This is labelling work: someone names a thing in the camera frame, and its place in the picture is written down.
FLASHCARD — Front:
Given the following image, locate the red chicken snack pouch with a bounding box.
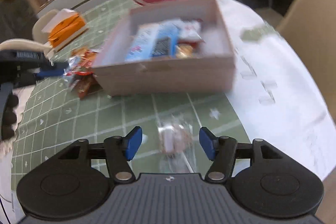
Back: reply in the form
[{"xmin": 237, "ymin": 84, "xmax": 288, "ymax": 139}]
[{"xmin": 63, "ymin": 46, "xmax": 101, "ymax": 84}]

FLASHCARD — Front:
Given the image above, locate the small red snack pouch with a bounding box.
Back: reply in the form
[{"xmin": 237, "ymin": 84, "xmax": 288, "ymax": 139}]
[{"xmin": 72, "ymin": 75, "xmax": 99, "ymax": 99}]

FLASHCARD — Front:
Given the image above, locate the clear cracker bar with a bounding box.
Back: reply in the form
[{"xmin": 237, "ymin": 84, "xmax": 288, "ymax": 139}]
[{"xmin": 157, "ymin": 113, "xmax": 198, "ymax": 173}]

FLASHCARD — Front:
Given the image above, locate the blue snack packet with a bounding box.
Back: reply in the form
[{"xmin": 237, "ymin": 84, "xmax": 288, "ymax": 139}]
[{"xmin": 125, "ymin": 18, "xmax": 183, "ymax": 62}]

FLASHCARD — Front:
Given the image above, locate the white red snack packet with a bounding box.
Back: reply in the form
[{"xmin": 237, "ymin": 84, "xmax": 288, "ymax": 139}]
[{"xmin": 178, "ymin": 20, "xmax": 202, "ymax": 42}]

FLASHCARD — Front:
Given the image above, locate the yellow red snack bag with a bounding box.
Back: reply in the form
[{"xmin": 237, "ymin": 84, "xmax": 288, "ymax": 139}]
[{"xmin": 175, "ymin": 43, "xmax": 195, "ymax": 59}]

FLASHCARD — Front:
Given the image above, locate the beige mesh food cover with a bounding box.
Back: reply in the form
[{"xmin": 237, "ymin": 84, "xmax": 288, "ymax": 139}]
[{"xmin": 0, "ymin": 39, "xmax": 52, "ymax": 55}]

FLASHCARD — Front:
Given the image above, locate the orange tissue box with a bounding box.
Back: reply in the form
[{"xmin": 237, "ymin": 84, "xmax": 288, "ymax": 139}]
[{"xmin": 41, "ymin": 9, "xmax": 89, "ymax": 57}]

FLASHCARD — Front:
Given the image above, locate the beige chair far left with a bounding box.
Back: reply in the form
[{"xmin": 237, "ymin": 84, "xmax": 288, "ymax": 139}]
[{"xmin": 32, "ymin": 9, "xmax": 59, "ymax": 44}]

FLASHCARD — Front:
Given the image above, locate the beige chair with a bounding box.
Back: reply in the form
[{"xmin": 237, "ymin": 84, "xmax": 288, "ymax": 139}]
[
  {"xmin": 276, "ymin": 0, "xmax": 335, "ymax": 111},
  {"xmin": 32, "ymin": 9, "xmax": 59, "ymax": 44}
]

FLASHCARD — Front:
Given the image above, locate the green checkered tablecloth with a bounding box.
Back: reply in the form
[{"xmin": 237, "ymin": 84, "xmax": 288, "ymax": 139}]
[{"xmin": 10, "ymin": 0, "xmax": 250, "ymax": 188}]

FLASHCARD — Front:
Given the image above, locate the pink cardboard box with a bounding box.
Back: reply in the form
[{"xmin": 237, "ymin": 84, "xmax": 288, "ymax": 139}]
[{"xmin": 92, "ymin": 0, "xmax": 236, "ymax": 96}]

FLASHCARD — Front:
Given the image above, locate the beige chair right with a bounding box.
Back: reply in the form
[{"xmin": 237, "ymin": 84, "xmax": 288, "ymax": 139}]
[{"xmin": 276, "ymin": 0, "xmax": 335, "ymax": 111}]

